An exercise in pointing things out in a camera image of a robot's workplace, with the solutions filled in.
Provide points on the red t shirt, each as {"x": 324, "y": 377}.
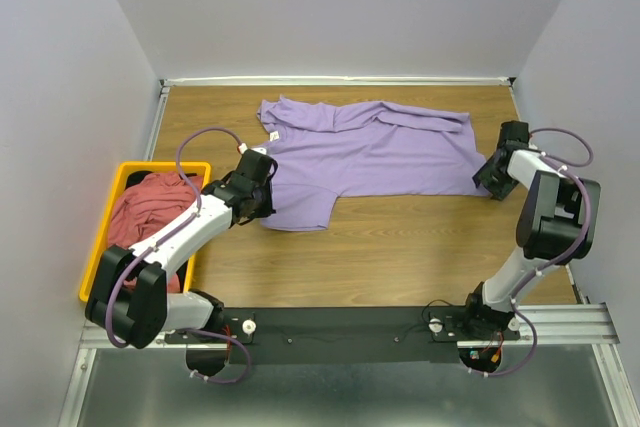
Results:
{"x": 117, "y": 227}

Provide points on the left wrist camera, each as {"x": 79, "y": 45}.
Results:
{"x": 243, "y": 147}

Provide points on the yellow plastic bin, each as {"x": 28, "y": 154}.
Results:
{"x": 100, "y": 243}

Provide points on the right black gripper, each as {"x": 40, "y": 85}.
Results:
{"x": 491, "y": 173}

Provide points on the purple t shirt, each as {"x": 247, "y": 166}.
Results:
{"x": 374, "y": 148}

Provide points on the aluminium frame rail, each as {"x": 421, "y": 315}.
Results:
{"x": 358, "y": 367}

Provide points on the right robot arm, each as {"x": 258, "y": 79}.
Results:
{"x": 556, "y": 224}

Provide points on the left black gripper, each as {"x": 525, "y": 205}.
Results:
{"x": 261, "y": 202}

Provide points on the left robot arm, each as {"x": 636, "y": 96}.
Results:
{"x": 129, "y": 297}

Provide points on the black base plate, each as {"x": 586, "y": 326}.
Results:
{"x": 356, "y": 335}

